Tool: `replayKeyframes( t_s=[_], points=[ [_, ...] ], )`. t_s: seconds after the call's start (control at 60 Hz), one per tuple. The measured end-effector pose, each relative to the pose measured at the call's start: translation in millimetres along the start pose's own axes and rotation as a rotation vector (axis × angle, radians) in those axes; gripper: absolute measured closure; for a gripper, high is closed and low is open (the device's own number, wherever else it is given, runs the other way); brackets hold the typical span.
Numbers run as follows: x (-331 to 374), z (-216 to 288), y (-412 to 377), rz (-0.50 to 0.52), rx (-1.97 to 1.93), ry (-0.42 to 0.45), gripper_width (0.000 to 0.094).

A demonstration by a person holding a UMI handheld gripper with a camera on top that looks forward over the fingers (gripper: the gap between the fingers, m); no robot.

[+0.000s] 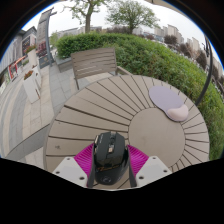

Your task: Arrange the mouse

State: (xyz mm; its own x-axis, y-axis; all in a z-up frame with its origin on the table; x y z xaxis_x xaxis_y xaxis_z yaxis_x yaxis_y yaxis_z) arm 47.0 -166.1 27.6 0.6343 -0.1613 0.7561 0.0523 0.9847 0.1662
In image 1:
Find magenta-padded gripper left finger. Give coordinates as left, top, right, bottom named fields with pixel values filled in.
left=52, top=142, right=98, bottom=189

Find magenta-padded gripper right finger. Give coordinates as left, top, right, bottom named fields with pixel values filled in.
left=126, top=144, right=173, bottom=188

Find black computer mouse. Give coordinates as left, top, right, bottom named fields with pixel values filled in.
left=92, top=131, right=130, bottom=186

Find lilac mouse pad with wrist rest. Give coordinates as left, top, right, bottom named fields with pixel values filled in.
left=148, top=85, right=190, bottom=123

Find grey outdoor chair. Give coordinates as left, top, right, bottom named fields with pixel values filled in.
left=4, top=123, right=51, bottom=161

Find white planter box with flowers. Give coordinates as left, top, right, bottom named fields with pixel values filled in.
left=22, top=69, right=42, bottom=104

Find brown slatted outdoor chair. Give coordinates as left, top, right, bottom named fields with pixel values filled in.
left=70, top=47, right=133, bottom=90

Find green hedge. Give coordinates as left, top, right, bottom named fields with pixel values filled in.
left=56, top=32, right=224, bottom=159

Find curved dark parasol pole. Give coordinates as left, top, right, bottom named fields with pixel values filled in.
left=194, top=34, right=214, bottom=107

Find tall white planter with shrub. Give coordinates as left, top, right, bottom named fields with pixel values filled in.
left=24, top=44, right=39, bottom=68

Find grey standing banner sign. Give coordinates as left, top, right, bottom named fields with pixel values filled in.
left=35, top=8, right=58, bottom=69

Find bare-trunk tree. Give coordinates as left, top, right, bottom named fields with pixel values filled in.
left=63, top=0, right=108, bottom=34

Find round-crowned green tree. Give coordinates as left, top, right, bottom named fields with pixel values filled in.
left=105, top=0, right=161, bottom=34

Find beige parasol canopy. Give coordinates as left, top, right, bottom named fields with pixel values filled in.
left=146, top=0, right=188, bottom=13

